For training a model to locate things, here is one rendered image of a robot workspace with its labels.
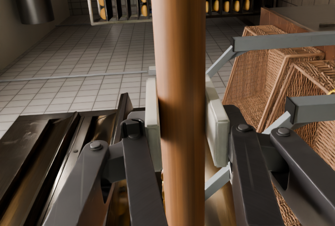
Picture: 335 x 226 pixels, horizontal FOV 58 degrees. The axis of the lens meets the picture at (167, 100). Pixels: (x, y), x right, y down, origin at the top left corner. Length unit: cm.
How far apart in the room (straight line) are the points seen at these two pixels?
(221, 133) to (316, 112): 51
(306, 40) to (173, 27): 100
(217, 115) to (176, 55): 4
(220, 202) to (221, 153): 108
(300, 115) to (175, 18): 51
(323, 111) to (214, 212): 69
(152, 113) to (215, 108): 4
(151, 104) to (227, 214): 104
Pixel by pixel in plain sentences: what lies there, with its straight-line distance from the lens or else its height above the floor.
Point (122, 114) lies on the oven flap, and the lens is 155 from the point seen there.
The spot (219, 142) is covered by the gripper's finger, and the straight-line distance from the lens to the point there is 16.
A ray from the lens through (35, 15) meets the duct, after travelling 327.
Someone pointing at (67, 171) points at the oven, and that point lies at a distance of 149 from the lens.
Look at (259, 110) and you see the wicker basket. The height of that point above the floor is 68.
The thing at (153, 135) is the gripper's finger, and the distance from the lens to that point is 16.
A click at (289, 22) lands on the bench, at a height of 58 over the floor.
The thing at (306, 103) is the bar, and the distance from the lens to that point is 65.
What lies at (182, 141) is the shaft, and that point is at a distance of 19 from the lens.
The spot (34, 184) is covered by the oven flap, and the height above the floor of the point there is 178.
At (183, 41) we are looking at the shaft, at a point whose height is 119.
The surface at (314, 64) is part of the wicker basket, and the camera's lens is 119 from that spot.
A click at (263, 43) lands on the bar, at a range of 109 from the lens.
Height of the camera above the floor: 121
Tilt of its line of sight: 1 degrees down
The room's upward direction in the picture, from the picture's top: 94 degrees counter-clockwise
